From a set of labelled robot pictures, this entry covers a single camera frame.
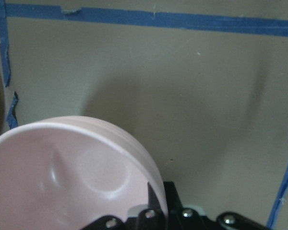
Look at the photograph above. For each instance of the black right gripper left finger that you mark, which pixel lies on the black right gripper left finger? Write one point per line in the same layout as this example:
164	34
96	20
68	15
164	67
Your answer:
149	218

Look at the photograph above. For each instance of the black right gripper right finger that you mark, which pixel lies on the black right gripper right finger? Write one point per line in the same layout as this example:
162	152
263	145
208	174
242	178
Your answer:
190	218

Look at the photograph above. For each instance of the pink bowl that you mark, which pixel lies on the pink bowl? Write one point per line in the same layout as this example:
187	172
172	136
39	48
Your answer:
65	172

